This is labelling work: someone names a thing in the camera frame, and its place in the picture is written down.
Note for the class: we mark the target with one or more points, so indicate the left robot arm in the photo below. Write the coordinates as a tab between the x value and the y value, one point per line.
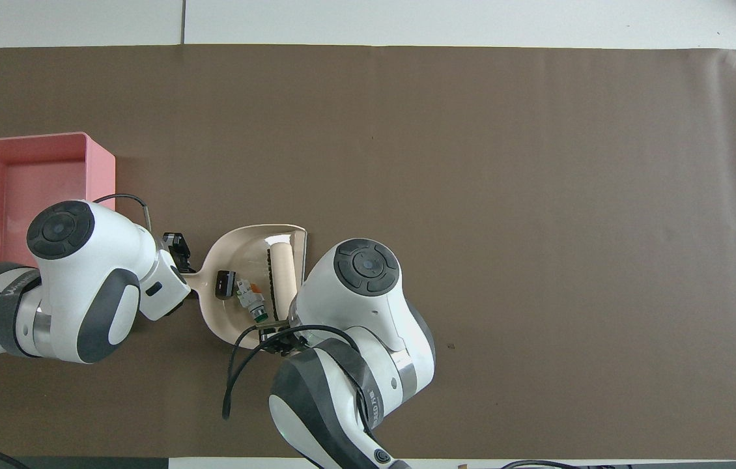
84	280

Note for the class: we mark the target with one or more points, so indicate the beige plastic dustpan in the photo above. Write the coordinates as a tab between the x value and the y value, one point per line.
231	251

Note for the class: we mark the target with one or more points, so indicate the small black electronic block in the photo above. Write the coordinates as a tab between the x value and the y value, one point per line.
225	284

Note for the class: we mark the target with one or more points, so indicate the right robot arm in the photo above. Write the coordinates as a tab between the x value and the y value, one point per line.
368	306

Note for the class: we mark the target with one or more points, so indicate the beige brush with black bristles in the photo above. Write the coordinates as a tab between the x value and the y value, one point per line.
284	273

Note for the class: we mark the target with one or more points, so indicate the white orange green electronic component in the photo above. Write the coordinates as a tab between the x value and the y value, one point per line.
251	301

